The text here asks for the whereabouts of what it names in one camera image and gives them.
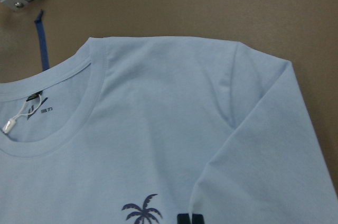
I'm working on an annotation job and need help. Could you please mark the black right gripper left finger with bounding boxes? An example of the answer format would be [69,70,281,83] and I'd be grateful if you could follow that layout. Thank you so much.
[177,213,190,224]

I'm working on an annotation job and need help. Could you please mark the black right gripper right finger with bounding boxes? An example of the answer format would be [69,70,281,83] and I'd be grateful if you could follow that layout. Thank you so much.
[192,213,205,224]

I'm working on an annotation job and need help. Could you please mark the light blue t-shirt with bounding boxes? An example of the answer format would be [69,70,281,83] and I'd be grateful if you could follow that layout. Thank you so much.
[1,36,337,223]

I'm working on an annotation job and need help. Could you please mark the white hang tag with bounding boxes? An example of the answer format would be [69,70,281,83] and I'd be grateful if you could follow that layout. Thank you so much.
[2,95,42,134]

